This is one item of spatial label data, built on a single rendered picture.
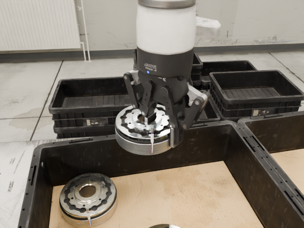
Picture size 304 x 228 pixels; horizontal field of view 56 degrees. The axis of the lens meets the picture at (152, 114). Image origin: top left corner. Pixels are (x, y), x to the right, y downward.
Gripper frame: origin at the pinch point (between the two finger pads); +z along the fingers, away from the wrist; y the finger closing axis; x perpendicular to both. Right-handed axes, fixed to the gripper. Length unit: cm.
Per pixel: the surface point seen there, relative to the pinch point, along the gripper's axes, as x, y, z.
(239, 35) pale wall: 287, -90, 77
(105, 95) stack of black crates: 64, -81, 51
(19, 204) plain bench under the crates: -12.3, -33.1, 30.1
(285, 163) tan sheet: 24.8, 16.3, 16.8
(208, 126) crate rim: 14.3, 1.7, 6.9
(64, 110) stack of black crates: 32, -73, 41
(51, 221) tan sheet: -15.1, -13.0, 17.1
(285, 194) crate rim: 5.5, 19.0, 6.9
